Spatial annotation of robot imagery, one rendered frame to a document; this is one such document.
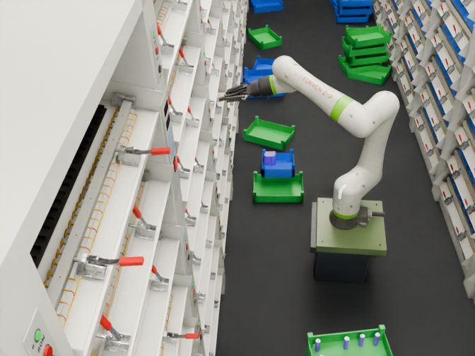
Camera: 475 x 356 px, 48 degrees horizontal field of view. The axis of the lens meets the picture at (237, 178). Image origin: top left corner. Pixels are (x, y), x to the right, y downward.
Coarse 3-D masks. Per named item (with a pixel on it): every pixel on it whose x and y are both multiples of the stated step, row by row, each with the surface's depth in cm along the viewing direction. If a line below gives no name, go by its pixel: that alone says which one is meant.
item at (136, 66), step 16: (144, 16) 101; (144, 32) 102; (128, 48) 105; (144, 48) 104; (128, 64) 107; (144, 64) 107; (160, 64) 115; (112, 80) 110; (128, 80) 109; (144, 80) 109; (160, 80) 115; (160, 112) 115; (160, 128) 117; (160, 144) 120; (160, 160) 123; (176, 208) 134; (176, 224) 136; (176, 272) 149; (192, 272) 161; (192, 304) 162
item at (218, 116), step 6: (222, 84) 269; (222, 90) 271; (216, 102) 263; (222, 102) 265; (222, 108) 261; (216, 114) 256; (222, 114) 257; (216, 120) 252; (216, 126) 248; (216, 132) 245; (216, 138) 241; (216, 150) 235; (216, 156) 232
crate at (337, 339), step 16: (320, 336) 204; (336, 336) 206; (352, 336) 207; (368, 336) 208; (384, 336) 204; (320, 352) 204; (336, 352) 204; (352, 352) 204; (368, 352) 204; (384, 352) 203
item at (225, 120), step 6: (222, 120) 283; (222, 126) 283; (222, 132) 279; (222, 138) 275; (222, 144) 270; (222, 150) 267; (222, 156) 264; (216, 162) 259; (222, 162) 260; (216, 168) 256; (222, 168) 257; (216, 174) 249; (216, 180) 249
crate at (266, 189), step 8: (256, 176) 329; (296, 176) 329; (256, 184) 330; (264, 184) 330; (272, 184) 330; (280, 184) 329; (288, 184) 329; (296, 184) 329; (256, 192) 313; (264, 192) 324; (272, 192) 324; (280, 192) 324; (288, 192) 323; (296, 192) 323; (256, 200) 317; (264, 200) 317; (272, 200) 317; (280, 200) 316; (288, 200) 316; (296, 200) 316
